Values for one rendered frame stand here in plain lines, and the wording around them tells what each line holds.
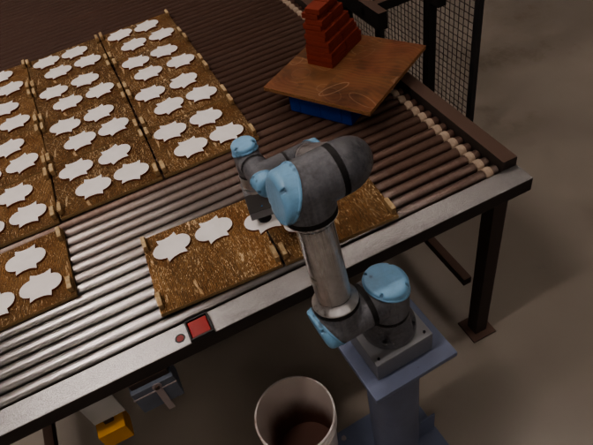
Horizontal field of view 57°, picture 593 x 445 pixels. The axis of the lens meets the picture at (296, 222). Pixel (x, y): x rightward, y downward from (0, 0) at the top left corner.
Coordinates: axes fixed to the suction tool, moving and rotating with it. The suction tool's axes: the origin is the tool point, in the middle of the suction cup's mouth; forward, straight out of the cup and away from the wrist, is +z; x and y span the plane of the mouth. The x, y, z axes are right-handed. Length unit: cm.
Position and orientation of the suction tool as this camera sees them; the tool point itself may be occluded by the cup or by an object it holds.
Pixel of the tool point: (266, 220)
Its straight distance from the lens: 173.2
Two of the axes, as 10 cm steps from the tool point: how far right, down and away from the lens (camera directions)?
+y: -9.5, 3.1, -0.8
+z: 1.6, 6.8, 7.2
